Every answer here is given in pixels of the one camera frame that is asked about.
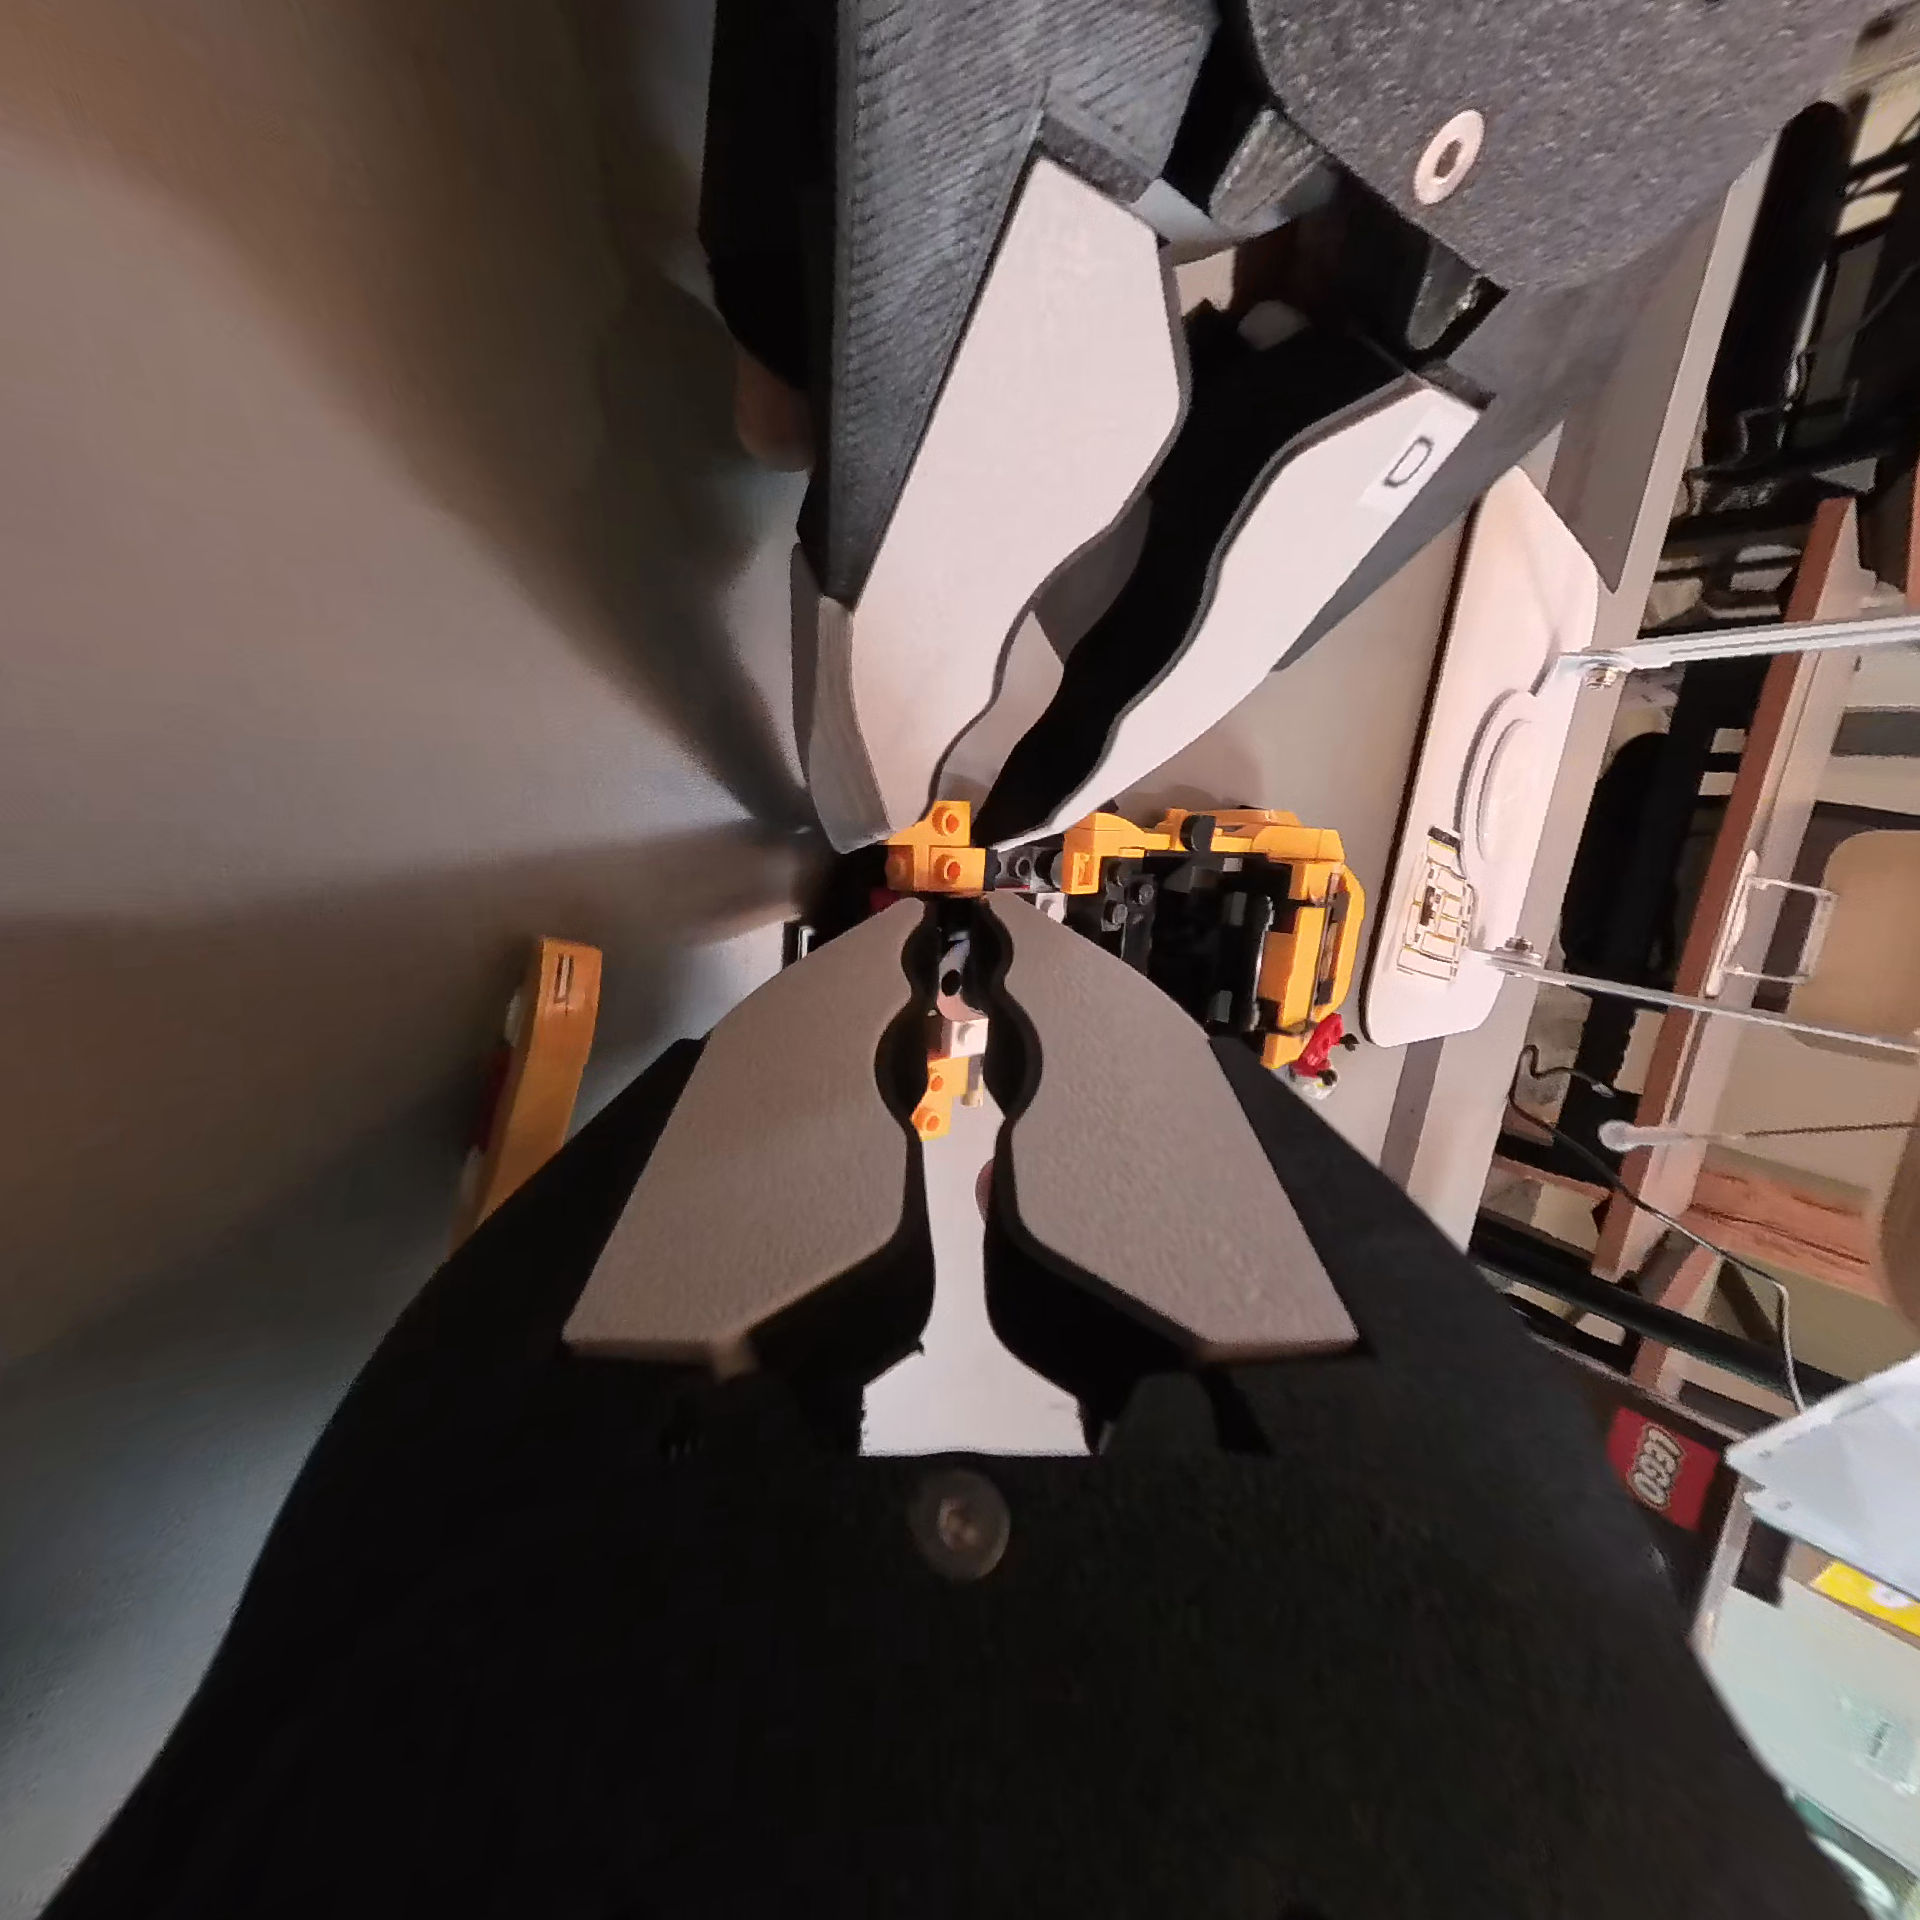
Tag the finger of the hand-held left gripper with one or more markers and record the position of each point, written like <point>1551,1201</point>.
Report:
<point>1020,422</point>
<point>1319,510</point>

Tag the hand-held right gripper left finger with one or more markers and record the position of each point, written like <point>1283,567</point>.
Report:
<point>750,1185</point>

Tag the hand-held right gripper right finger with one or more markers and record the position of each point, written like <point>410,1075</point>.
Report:
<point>1171,1185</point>

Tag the white book stand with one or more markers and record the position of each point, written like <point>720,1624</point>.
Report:
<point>1500,645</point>

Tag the yellow lego side panel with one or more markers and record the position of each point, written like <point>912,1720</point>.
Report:
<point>540,1049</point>

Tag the yellow lego car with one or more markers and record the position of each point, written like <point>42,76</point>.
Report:
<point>1305,931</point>

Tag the instruction booklet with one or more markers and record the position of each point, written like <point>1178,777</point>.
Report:
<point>1830,1454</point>

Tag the red lego minifigure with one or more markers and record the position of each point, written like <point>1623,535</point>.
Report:
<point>1319,1048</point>

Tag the black lego set box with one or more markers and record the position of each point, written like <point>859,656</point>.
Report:
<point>1658,1464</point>

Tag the person's left hand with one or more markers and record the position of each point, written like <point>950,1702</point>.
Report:
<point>772,422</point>

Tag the sticker sheet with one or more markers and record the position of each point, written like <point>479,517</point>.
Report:
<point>1440,916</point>

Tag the black office chair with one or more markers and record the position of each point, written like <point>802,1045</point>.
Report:
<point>1628,869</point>

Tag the black stand pole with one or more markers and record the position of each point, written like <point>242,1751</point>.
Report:
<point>1651,1302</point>

